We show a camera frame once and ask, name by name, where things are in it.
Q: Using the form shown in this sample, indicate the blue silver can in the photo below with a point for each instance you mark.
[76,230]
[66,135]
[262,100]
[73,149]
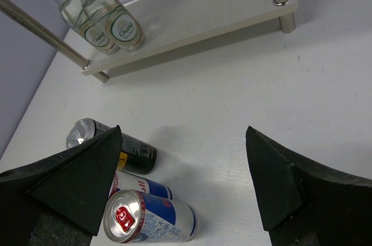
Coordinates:
[127,181]
[132,216]

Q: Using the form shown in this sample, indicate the white two-tier shelf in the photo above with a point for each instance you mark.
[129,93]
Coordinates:
[168,25]

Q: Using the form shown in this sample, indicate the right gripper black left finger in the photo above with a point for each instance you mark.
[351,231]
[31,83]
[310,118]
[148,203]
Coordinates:
[60,200]

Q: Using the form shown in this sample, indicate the black can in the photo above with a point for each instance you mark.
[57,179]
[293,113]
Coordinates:
[136,156]

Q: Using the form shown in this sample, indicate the clear Chang bottle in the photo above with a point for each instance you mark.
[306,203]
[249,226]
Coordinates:
[73,14]
[116,21]

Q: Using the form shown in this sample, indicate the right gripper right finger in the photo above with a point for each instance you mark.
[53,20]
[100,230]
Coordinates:
[302,202]

